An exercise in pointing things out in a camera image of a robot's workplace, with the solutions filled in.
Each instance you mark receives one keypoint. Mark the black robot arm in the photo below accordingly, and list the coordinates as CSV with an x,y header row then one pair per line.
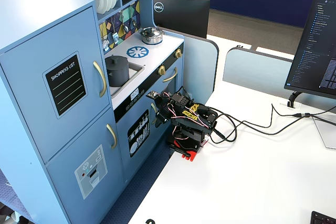
x,y
194,127

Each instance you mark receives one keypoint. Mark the blue fridge door with chalkboard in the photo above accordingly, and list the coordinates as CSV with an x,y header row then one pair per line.
x,y
31,103

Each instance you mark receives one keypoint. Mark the blue toy play kitchen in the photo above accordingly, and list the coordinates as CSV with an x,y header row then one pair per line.
x,y
39,11

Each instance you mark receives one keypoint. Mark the red robot base mount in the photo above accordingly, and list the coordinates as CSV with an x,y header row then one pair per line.
x,y
190,154

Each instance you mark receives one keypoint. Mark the black Dell monitor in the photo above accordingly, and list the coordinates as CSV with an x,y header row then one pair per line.
x,y
183,16

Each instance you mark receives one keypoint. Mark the blue dishwasher door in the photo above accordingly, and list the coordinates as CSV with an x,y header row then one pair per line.
x,y
136,161

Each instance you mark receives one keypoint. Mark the gray cylindrical pot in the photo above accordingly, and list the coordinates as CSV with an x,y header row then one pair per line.
x,y
117,77

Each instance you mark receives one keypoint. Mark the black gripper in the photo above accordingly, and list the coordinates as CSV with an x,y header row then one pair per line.
x,y
160,115

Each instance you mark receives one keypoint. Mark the metal toy ladle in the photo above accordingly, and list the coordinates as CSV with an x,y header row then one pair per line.
x,y
125,28

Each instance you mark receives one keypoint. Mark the shiny steel cooking pot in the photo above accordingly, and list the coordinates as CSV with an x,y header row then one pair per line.
x,y
151,40

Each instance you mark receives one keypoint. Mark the gray sink basin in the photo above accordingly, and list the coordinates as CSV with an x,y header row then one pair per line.
x,y
134,73

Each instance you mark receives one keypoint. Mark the small black round object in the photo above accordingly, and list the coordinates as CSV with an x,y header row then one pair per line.
x,y
150,221

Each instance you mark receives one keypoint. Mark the black keyboard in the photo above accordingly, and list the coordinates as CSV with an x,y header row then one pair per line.
x,y
324,218

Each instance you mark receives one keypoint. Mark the light blue desk divider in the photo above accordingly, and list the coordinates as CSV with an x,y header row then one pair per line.
x,y
199,69
257,69

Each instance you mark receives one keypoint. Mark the shiny steel pot lid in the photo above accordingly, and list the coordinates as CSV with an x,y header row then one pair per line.
x,y
150,32

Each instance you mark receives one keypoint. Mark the black monitor with lit screen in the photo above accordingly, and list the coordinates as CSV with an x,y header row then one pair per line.
x,y
315,51

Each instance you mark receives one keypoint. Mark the metal toy spatula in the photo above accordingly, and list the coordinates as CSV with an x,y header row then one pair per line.
x,y
115,37

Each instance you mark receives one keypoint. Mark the metal toy spoon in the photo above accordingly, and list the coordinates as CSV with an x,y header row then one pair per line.
x,y
134,22

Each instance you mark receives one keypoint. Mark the small wrist camera board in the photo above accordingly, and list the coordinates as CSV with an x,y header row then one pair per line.
x,y
152,94

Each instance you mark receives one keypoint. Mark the blue fridge door with dispenser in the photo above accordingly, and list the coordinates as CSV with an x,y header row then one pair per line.
x,y
78,134

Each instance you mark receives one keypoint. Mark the gold stove knob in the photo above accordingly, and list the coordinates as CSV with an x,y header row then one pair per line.
x,y
178,53
161,70

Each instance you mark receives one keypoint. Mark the gray water dispenser panel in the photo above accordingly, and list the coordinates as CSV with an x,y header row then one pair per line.
x,y
90,171

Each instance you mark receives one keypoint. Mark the black shopping list chalkboard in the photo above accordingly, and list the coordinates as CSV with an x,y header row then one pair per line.
x,y
65,85

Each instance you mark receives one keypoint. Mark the gray flat plate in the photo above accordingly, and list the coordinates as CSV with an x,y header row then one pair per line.
x,y
326,134

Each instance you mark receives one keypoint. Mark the gray pot lid with knob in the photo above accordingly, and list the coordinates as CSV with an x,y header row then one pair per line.
x,y
116,62

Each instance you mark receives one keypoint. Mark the blue oven door with window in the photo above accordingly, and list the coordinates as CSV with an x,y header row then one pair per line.
x,y
178,82

